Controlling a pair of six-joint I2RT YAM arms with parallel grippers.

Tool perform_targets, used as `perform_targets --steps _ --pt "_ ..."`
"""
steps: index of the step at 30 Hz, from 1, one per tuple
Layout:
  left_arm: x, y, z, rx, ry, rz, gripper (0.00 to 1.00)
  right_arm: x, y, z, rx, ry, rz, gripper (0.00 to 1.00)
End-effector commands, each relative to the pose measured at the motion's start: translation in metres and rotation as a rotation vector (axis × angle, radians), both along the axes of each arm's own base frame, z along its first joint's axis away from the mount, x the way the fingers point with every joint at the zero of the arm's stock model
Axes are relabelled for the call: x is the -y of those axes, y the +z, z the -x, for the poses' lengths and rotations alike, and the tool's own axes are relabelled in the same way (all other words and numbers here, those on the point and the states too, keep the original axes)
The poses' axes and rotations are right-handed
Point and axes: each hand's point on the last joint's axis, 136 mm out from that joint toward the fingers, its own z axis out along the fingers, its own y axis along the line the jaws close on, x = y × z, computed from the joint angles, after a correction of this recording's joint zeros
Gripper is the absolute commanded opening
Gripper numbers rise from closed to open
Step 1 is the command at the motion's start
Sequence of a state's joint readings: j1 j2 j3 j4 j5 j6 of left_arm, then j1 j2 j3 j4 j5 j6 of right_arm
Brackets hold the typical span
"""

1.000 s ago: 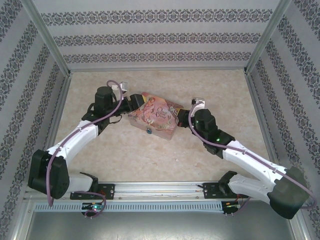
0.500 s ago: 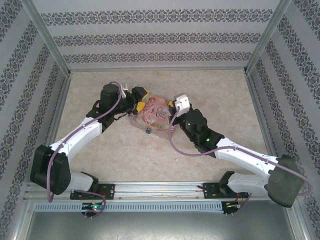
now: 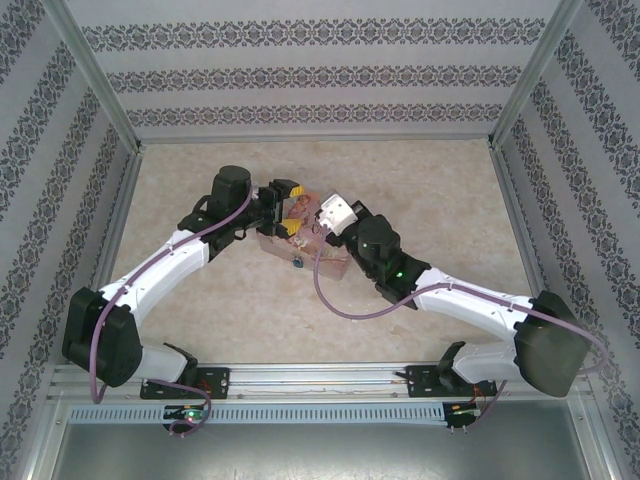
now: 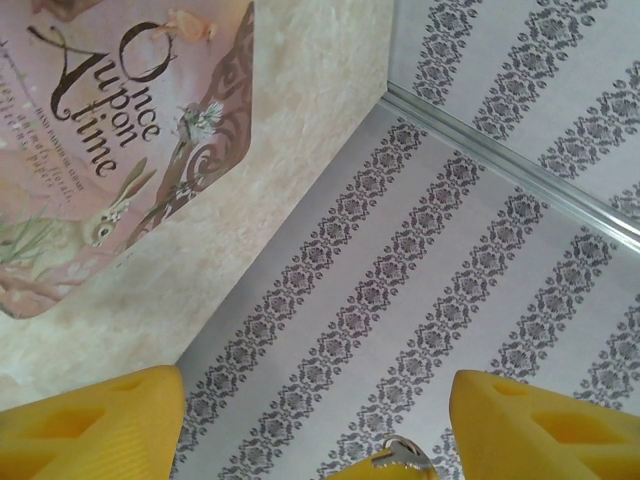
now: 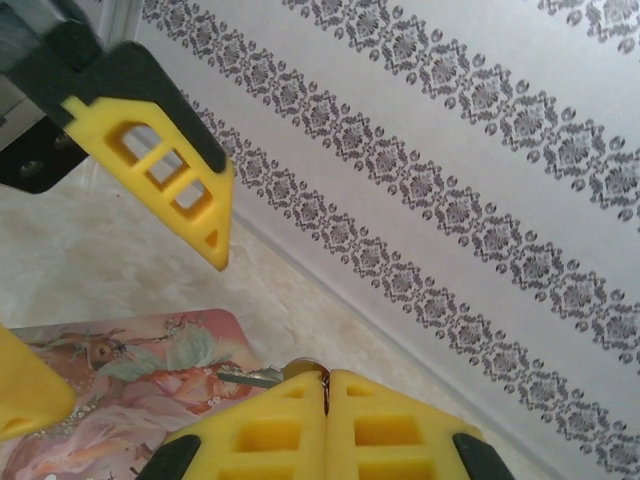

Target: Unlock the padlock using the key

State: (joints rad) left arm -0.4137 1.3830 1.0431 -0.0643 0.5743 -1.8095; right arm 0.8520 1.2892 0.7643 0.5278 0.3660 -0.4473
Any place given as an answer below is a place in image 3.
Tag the pink printed pouch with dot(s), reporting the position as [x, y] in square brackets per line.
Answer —
[302, 207]

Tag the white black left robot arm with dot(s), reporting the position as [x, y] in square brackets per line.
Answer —
[165, 260]

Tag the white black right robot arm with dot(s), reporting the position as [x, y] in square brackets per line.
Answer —
[475, 300]

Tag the right circuit board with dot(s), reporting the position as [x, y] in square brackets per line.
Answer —
[462, 410]

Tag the left circuit board green light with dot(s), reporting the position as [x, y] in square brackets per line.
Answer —
[187, 413]

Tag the grey metal panel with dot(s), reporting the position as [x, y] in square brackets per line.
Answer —
[320, 450]

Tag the aluminium side frame rail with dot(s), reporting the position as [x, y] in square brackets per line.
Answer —
[120, 250]

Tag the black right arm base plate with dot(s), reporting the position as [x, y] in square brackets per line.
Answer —
[420, 380]

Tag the aluminium mounting rail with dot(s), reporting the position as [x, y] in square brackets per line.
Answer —
[320, 380]

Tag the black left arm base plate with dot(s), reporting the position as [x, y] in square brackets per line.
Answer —
[215, 382]

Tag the aluminium frame post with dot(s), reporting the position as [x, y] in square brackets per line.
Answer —
[95, 75]
[535, 75]

